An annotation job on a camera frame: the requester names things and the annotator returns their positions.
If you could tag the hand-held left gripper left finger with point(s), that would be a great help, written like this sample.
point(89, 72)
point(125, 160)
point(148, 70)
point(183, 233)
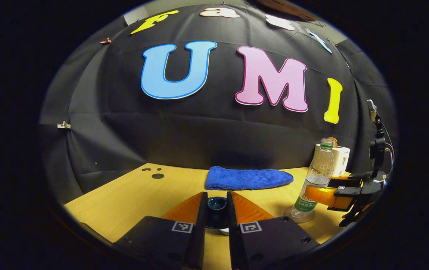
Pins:
point(198, 232)

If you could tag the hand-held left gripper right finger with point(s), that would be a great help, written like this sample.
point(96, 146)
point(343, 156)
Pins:
point(233, 232)

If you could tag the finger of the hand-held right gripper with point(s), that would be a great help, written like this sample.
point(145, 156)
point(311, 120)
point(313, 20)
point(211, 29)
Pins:
point(325, 195)
point(345, 182)

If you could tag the clear plastic water bottle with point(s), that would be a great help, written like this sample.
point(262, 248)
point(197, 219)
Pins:
point(317, 168)

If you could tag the white toaster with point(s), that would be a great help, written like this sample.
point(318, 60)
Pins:
point(340, 161)

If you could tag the toasted bread slice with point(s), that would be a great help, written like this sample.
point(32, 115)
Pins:
point(333, 141)

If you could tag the blue towel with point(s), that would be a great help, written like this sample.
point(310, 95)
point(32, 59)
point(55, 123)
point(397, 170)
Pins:
point(244, 179)

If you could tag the black backdrop cloth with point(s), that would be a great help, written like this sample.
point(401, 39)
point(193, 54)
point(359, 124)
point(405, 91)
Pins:
point(218, 135)

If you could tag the white clip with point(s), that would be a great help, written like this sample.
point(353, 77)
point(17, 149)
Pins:
point(64, 125)

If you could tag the pink clip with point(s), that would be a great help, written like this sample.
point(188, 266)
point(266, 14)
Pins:
point(105, 41)

